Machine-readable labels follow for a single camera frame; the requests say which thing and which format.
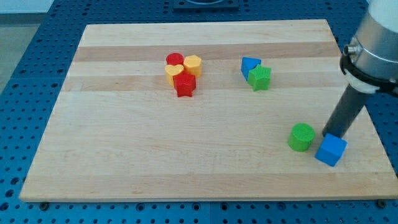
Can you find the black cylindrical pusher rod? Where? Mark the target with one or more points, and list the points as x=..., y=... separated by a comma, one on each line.
x=350, y=104

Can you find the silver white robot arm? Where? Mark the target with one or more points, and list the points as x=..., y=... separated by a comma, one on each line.
x=369, y=63

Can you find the blue cube block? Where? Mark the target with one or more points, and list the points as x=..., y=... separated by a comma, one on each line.
x=331, y=150

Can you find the green cylinder block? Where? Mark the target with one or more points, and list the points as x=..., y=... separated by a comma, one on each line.
x=301, y=137

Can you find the green star block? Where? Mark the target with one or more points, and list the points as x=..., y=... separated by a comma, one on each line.
x=259, y=77

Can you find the blue triangle block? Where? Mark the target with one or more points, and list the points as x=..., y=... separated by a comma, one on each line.
x=248, y=64

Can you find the wooden board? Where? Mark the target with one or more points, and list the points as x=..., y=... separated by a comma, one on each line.
x=119, y=133

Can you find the yellow hexagon block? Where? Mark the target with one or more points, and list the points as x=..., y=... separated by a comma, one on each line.
x=193, y=65

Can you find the red star block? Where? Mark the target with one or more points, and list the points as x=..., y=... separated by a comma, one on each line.
x=184, y=84

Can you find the yellow heart block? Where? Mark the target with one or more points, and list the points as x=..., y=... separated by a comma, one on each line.
x=171, y=71

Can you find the red cylinder block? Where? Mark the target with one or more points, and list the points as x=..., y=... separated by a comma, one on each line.
x=174, y=58

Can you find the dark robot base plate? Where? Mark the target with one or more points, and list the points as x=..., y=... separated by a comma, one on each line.
x=183, y=5

